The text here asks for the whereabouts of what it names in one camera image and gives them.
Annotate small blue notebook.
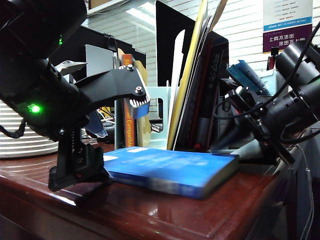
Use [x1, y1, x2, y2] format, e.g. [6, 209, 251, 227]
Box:
[227, 59, 271, 96]

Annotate black monitor clip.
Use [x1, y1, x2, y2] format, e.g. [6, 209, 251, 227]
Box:
[103, 33, 118, 52]

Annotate white and purple poster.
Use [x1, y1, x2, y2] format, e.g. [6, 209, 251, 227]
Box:
[262, 0, 313, 54]

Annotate black computer monitor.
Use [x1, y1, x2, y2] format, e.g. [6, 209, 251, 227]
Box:
[48, 24, 147, 83]

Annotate black book Chinese title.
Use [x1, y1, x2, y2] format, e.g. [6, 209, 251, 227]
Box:
[197, 31, 230, 151]

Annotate yellow paperback book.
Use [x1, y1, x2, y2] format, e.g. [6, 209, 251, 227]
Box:
[134, 59, 152, 148]

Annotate grey spined book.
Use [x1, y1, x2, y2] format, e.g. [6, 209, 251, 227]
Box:
[194, 117, 211, 151]

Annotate tan paper folder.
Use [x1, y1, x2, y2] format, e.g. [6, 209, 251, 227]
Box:
[198, 0, 229, 41]

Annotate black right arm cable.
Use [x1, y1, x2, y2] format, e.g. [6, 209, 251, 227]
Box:
[213, 23, 320, 120]

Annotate silver monitor stand plate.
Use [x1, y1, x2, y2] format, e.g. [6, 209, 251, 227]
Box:
[84, 44, 118, 73]

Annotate thin red book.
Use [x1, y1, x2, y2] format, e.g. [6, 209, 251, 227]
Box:
[187, 37, 213, 148]

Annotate grey blue cabinet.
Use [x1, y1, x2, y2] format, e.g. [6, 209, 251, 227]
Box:
[287, 129, 320, 240]

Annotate white charging cable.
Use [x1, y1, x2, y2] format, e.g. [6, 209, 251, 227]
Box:
[292, 143, 315, 240]

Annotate black and red marker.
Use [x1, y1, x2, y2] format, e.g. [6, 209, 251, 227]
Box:
[266, 46, 280, 71]

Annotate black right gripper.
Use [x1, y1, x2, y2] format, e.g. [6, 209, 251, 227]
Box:
[208, 86, 296, 165]

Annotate white paper sheet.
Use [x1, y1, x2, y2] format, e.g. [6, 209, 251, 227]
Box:
[167, 29, 186, 121]

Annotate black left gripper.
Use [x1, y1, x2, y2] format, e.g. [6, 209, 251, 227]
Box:
[48, 64, 151, 193]

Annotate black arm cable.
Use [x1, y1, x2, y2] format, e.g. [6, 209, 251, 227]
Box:
[213, 23, 320, 120]
[0, 119, 27, 139]

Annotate white ribbed thermos jug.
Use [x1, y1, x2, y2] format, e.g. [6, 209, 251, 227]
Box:
[0, 101, 61, 161]

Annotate orange Human Compatible book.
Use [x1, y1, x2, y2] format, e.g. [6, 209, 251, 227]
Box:
[121, 53, 137, 148]

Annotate grey model airplane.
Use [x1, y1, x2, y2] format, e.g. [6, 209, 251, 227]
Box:
[54, 59, 88, 76]

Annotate black upright panel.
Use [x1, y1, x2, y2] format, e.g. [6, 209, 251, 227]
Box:
[155, 0, 198, 87]

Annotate leaning folders and books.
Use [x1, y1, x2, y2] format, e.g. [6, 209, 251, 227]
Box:
[166, 0, 209, 151]

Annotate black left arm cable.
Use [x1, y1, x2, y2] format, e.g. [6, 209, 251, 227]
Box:
[0, 119, 27, 139]

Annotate light blue desk bookshelf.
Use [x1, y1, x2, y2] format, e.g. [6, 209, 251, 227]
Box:
[114, 69, 278, 153]

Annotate blue paperback book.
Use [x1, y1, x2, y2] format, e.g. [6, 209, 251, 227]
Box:
[102, 146, 241, 200]

